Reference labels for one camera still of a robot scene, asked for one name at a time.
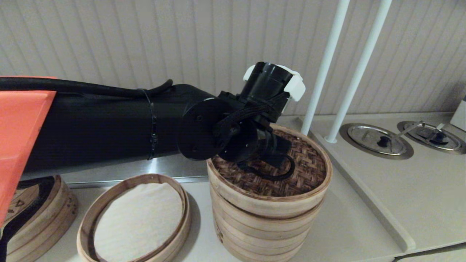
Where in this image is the woven bamboo steamer lid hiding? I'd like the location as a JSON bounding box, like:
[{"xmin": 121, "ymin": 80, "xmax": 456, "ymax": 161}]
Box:
[{"xmin": 207, "ymin": 124, "xmax": 333, "ymax": 219}]

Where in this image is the tall bamboo steamer basket stack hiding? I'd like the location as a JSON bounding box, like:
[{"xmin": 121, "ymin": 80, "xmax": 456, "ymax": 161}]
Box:
[{"xmin": 209, "ymin": 189, "xmax": 324, "ymax": 262}]

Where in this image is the round steel lid with black knob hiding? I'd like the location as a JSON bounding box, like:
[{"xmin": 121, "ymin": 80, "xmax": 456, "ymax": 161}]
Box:
[
  {"xmin": 397, "ymin": 121, "xmax": 466, "ymax": 155},
  {"xmin": 339, "ymin": 123, "xmax": 414, "ymax": 160}
]

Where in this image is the single bamboo steamer tray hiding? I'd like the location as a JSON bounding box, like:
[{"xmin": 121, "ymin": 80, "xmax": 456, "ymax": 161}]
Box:
[{"xmin": 76, "ymin": 174, "xmax": 192, "ymax": 262}]

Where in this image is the beige mesh steamer liner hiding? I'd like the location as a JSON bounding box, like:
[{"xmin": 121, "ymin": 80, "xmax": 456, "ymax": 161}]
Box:
[{"xmin": 94, "ymin": 183, "xmax": 183, "ymax": 262}]

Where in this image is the wide bamboo steamer stack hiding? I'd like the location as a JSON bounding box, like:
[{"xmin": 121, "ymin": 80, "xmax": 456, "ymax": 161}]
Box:
[{"xmin": 0, "ymin": 175, "xmax": 78, "ymax": 262}]

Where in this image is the white metal pole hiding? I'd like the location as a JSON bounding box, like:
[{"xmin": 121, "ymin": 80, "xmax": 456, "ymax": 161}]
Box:
[
  {"xmin": 325, "ymin": 0, "xmax": 393, "ymax": 144},
  {"xmin": 300, "ymin": 0, "xmax": 351, "ymax": 136}
]

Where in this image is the steel vent panel with flower holes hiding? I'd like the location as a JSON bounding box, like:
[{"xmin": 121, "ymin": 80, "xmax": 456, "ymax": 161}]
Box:
[{"xmin": 22, "ymin": 155, "xmax": 210, "ymax": 184}]

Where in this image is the white container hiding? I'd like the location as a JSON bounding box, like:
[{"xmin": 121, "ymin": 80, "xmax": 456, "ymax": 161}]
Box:
[{"xmin": 450, "ymin": 95, "xmax": 466, "ymax": 132}]

